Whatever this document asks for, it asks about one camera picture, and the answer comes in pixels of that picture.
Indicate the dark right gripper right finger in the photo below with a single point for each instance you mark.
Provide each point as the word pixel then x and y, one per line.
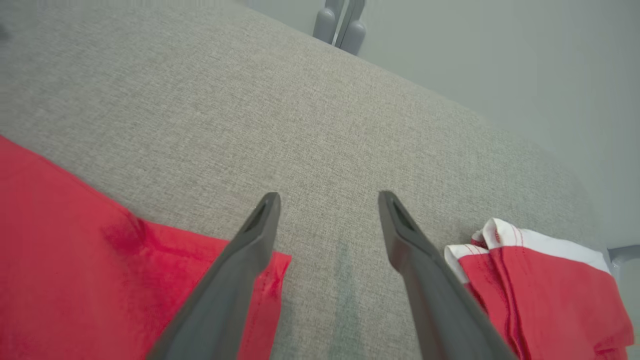
pixel 440 305

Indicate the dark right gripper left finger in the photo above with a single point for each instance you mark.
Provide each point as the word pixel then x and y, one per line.
pixel 230 290

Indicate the red Bulls shorts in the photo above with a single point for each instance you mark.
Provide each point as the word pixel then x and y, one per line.
pixel 550 300

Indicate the red white sports shirt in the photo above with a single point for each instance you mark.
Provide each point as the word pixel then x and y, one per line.
pixel 75 260

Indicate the grey fabric sofa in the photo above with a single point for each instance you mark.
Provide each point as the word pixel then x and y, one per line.
pixel 300 125

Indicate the grey partition post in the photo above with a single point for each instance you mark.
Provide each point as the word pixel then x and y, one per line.
pixel 327 22
pixel 354 32

